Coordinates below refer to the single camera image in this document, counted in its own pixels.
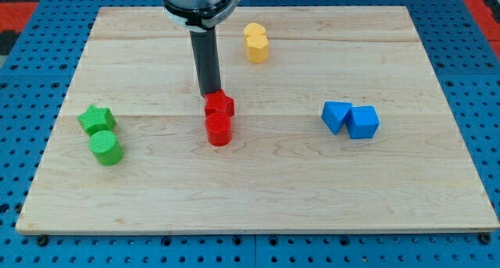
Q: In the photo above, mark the blue cube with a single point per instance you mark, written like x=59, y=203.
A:
x=362, y=122

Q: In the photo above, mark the red cylinder block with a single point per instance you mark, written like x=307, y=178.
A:
x=218, y=128

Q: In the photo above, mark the red star block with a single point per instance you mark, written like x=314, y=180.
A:
x=219, y=102

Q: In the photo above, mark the yellow hexagon block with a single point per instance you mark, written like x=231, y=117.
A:
x=257, y=50

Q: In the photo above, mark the blue triangular block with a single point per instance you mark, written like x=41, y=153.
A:
x=334, y=115

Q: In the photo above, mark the light wooden board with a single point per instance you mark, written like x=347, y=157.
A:
x=283, y=172

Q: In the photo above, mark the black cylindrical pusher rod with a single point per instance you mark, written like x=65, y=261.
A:
x=206, y=57

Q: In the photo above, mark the yellow pentagon block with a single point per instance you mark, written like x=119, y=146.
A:
x=254, y=29

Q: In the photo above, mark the green cylinder block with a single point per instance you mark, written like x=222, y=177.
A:
x=105, y=147

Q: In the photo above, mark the green star block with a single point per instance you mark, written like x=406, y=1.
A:
x=96, y=119

